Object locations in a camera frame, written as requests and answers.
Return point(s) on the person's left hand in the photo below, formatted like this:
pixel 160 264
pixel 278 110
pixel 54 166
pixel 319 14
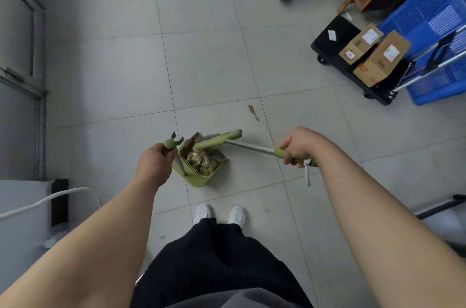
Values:
pixel 154 166

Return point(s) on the person's grey shirt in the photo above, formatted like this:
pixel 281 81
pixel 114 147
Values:
pixel 240 299

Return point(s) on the white paper label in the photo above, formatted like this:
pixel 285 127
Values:
pixel 331 35

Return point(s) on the fixed glass window panel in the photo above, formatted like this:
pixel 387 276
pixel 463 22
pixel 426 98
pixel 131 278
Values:
pixel 18 136

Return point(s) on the aluminium screen door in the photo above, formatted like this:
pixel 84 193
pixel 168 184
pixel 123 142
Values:
pixel 14 20

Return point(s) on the person's left white shoe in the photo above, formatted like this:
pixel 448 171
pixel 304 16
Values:
pixel 203 213

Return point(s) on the green broom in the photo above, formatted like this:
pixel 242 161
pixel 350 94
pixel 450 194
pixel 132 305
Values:
pixel 214 141

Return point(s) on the small cardboard box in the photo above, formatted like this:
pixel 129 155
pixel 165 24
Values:
pixel 378 64

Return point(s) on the person's right hand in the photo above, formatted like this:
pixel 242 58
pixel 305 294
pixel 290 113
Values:
pixel 307 146

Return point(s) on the grey tiled floor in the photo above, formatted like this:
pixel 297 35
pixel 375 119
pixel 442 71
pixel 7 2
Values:
pixel 127 64

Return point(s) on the blue plastic crate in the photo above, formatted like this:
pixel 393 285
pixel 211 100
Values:
pixel 437 9

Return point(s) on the person's white shoe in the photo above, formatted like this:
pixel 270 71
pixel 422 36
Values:
pixel 203 213
pixel 237 216

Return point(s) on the person's right forearm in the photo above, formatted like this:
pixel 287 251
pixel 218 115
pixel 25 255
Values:
pixel 393 238

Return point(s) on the person's black trousers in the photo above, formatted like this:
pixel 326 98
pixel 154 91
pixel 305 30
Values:
pixel 211 264

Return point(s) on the cardboard box white label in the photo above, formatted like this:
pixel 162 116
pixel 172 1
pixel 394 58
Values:
pixel 358 46

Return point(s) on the person's left forearm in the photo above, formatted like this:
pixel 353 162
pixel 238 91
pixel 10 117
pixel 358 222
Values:
pixel 91 253

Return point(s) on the black platform trolley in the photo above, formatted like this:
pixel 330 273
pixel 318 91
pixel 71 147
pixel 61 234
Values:
pixel 327 47

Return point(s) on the green dustpan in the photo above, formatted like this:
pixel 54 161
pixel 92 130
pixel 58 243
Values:
pixel 200 180

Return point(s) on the person's right white shoe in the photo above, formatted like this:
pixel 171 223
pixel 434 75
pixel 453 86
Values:
pixel 237 216

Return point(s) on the cardboard scraps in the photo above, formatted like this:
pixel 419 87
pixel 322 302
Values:
pixel 198 160

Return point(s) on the wooden table black frame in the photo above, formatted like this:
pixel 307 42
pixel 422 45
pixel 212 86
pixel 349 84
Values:
pixel 440 207

